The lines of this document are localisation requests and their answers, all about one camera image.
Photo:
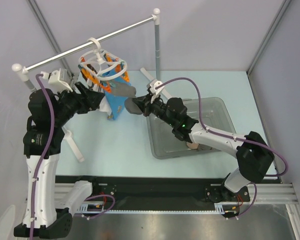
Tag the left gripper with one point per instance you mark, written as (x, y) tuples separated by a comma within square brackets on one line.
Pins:
[(88, 100)]

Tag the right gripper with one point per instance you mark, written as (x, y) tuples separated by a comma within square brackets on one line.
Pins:
[(147, 105)]

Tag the red reindeer sock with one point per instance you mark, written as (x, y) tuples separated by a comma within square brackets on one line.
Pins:
[(192, 146)]

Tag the white black striped sock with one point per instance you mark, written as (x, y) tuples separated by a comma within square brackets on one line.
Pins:
[(104, 106)]

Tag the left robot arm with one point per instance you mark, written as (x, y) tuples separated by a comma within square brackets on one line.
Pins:
[(44, 217)]

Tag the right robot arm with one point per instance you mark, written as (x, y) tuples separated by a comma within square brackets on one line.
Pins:
[(253, 156)]

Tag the white round clip hanger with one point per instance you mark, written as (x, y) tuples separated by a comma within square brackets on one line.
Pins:
[(108, 65)]

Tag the orange clothes peg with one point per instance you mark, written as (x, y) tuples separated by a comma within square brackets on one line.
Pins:
[(108, 87)]

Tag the blue patterned sock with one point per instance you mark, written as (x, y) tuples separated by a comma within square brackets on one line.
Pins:
[(117, 103)]

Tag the brown sock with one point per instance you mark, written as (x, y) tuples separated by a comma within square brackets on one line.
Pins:
[(92, 68)]

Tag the grey plastic bin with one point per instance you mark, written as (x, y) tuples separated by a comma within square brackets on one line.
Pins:
[(163, 143)]

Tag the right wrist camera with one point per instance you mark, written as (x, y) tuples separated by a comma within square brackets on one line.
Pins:
[(155, 90)]

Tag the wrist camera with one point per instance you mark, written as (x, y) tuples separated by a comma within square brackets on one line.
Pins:
[(155, 90), (59, 80)]

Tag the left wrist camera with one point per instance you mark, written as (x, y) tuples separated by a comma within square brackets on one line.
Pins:
[(59, 80)]

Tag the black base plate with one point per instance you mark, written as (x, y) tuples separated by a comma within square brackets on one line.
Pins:
[(158, 194)]

